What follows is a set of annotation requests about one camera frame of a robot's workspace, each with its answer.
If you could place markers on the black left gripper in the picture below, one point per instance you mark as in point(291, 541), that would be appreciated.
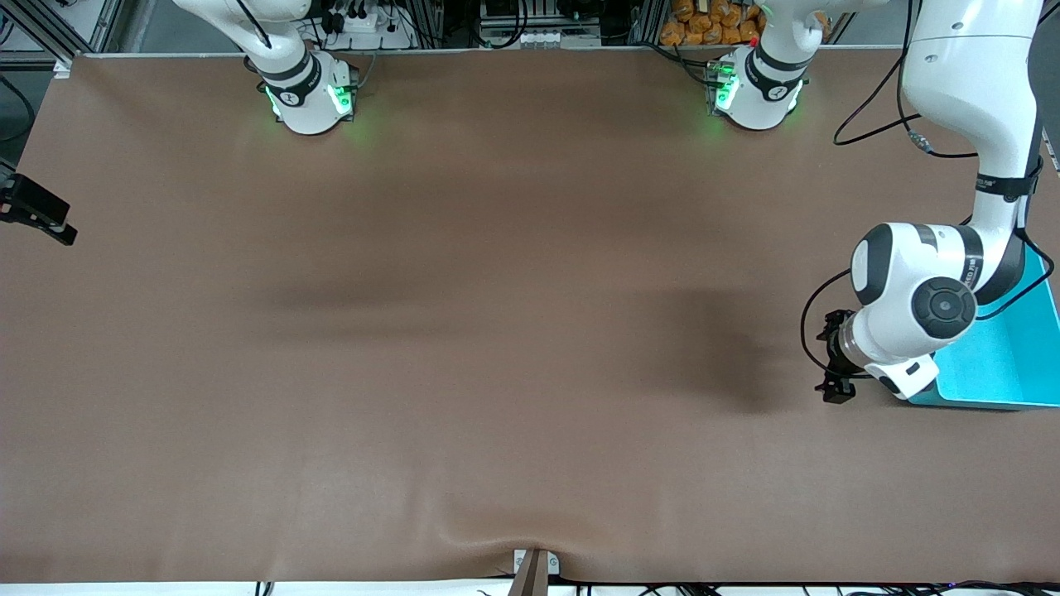
point(832, 354)

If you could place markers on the cyan plastic storage box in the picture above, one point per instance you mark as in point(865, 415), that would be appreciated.
point(1010, 364)

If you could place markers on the metal table edge clamp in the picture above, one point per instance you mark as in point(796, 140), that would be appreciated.
point(534, 575)

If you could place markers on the grey control unit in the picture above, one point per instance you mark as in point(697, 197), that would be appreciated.
point(538, 37)

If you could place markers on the brown table mat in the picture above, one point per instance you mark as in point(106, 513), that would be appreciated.
point(530, 331)

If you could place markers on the orange packaged goods pile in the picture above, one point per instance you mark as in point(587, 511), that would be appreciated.
point(704, 25)

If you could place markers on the white power strip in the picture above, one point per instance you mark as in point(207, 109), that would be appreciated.
point(364, 25)

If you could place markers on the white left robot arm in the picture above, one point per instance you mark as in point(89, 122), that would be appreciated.
point(911, 281)

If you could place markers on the aluminium frame profile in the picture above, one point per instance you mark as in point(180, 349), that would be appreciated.
point(106, 25)

